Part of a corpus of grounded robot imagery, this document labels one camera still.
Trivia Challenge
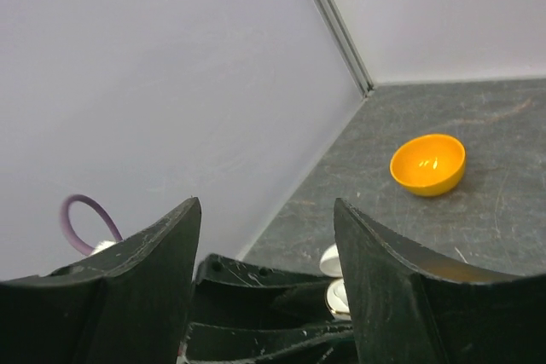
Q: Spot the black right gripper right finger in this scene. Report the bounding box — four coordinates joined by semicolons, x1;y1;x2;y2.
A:
334;199;545;363

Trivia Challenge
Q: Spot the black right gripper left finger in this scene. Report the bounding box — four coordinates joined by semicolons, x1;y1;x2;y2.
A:
1;198;201;363

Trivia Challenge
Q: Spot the white earbud charging case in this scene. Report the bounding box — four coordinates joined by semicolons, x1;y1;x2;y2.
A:
319;244;351;321

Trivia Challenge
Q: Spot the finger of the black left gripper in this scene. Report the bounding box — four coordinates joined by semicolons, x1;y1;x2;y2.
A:
194;254;334;330
178;321;354;363

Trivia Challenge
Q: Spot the orange plastic bowl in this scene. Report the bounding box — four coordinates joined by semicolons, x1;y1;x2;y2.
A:
389;134;467;197

